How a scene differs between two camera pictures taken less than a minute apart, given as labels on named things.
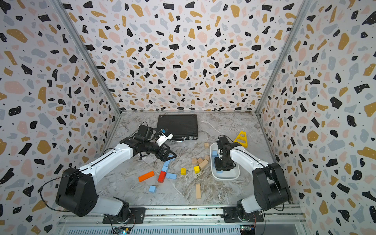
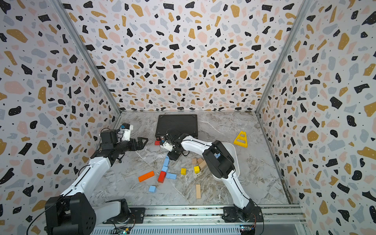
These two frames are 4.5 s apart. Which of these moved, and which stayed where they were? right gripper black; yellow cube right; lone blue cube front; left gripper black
Moved: right gripper black; left gripper black
Stayed: lone blue cube front; yellow cube right
